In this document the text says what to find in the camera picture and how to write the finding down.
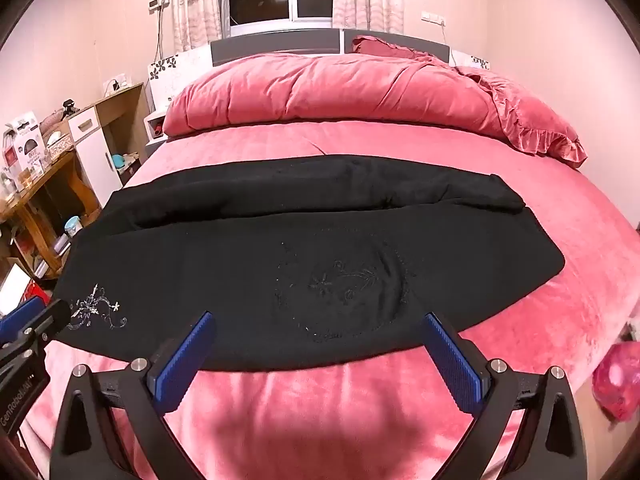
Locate wood and white cabinet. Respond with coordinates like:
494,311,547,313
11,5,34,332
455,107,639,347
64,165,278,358
66,82,152,192

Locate white and red box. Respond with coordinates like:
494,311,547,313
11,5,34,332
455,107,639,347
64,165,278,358
4,109,45,172

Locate grey headboard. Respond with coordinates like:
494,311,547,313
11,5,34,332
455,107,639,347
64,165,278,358
210,27,451,67

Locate wooden desk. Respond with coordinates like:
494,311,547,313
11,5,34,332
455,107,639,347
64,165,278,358
0,149,102,281

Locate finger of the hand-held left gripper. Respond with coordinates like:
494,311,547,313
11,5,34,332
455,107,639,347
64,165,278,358
21,299,72,357
0,295,46,344

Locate hanging wall cable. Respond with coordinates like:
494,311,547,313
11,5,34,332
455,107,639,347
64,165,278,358
154,0,170,63

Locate white power strip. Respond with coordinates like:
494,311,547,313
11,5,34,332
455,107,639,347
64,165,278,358
102,73,133,97

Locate pink bed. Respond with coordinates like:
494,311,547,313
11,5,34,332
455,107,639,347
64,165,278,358
20,120,640,480

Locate white nightstand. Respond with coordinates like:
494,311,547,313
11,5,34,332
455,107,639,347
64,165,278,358
143,108,169,162

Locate clear bottle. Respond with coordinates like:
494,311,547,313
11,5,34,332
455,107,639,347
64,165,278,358
0,129,17,183

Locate black embroidered pants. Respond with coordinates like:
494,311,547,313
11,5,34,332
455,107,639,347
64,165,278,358
52,155,567,374

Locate pink duvet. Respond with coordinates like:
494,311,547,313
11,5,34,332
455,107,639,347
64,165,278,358
162,52,507,139

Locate dark red pillow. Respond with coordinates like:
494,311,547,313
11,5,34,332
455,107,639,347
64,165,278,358
352,35,432,59

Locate pink plastic bag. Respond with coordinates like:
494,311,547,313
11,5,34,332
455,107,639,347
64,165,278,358
592,342,640,422

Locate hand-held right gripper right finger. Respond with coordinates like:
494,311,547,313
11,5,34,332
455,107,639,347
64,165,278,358
421,312,589,480

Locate tissue box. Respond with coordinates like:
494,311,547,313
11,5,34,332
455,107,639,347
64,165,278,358
42,130,77,162

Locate white cardboard box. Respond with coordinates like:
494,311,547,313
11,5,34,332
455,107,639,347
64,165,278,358
0,262,32,317

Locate pink ruffled pillow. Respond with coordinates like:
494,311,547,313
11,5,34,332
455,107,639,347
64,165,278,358
452,64,589,169

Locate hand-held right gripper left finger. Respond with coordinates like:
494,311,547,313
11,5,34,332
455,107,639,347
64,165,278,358
50,310,217,480

